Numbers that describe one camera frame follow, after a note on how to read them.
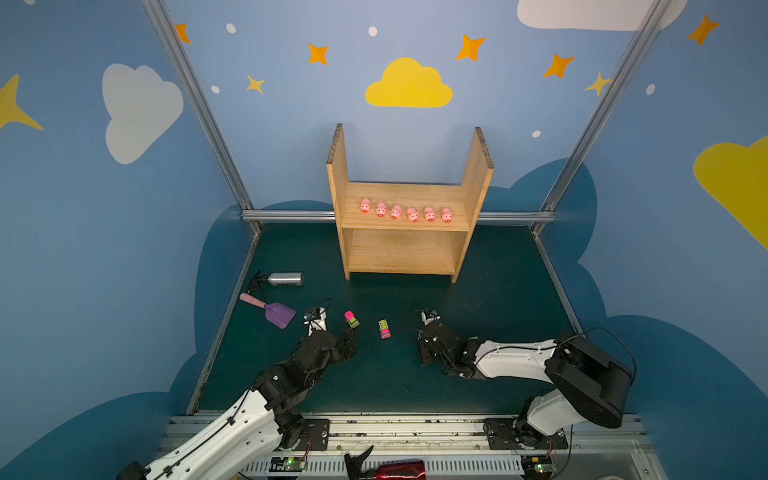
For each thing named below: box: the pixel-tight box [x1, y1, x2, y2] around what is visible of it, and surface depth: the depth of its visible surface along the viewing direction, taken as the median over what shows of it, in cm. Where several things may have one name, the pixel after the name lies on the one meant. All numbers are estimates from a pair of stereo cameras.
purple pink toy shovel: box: [239, 293, 296, 329], surface depth 98 cm
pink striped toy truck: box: [378, 319, 392, 340], surface depth 92 cm
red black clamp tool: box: [344, 445, 426, 480], surface depth 68 cm
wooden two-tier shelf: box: [326, 123, 495, 283], surface depth 95 cm
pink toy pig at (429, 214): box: [424, 206, 437, 223], surface depth 86 cm
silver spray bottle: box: [248, 269, 305, 295], surface depth 103 cm
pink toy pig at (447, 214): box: [441, 206, 454, 224], surface depth 86 cm
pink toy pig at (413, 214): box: [407, 205, 420, 223], surface depth 86 cm
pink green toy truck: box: [344, 310, 360, 328], surface depth 95 cm
